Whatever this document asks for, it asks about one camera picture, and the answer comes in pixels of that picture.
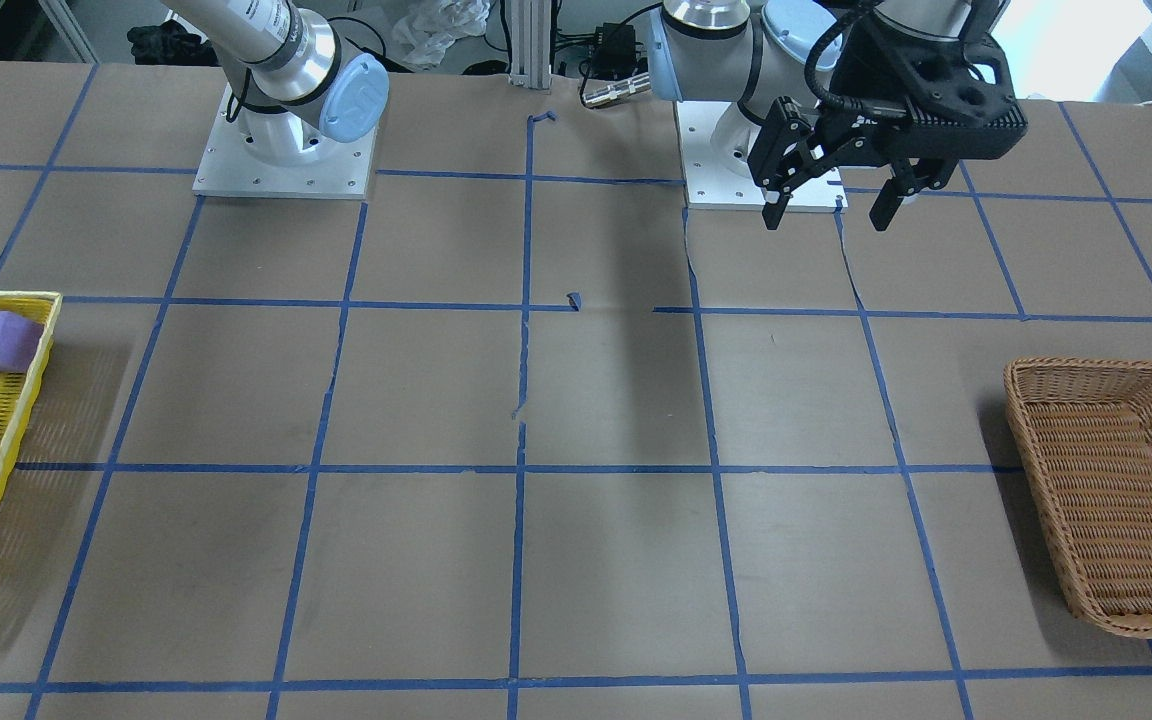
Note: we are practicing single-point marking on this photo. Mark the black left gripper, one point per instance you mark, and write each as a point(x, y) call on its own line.
point(858, 86)

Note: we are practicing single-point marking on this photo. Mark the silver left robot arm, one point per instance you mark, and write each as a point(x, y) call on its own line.
point(814, 86)

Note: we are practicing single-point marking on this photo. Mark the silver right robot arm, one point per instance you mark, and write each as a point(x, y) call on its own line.
point(305, 77)

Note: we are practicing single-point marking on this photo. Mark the brown wicker basket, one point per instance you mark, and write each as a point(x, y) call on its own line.
point(1083, 428)

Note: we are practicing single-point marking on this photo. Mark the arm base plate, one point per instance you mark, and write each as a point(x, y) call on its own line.
point(714, 140)
point(266, 156)

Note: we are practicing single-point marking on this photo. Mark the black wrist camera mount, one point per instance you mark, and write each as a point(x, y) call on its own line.
point(931, 97)

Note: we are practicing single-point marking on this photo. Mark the aluminium frame post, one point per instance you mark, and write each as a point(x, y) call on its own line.
point(532, 25)

